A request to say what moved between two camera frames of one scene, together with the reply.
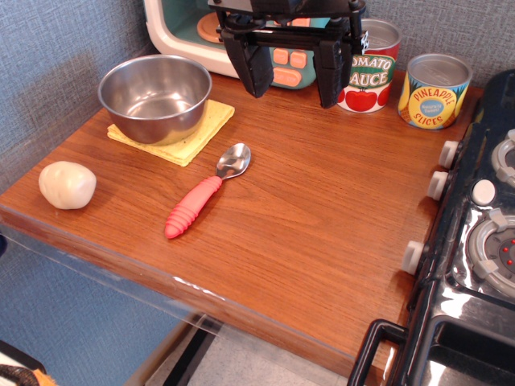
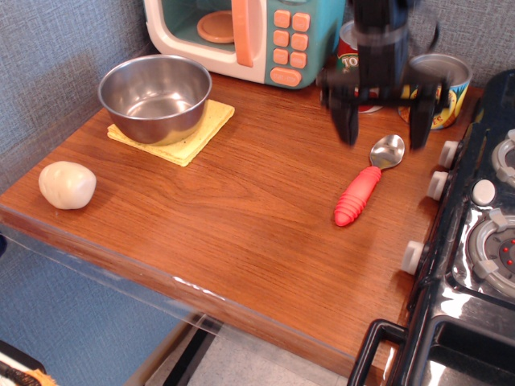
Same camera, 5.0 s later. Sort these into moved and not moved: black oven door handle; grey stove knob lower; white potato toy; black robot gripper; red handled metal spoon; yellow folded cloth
Moved: black robot gripper; red handled metal spoon
Not moved: black oven door handle; grey stove knob lower; yellow folded cloth; white potato toy
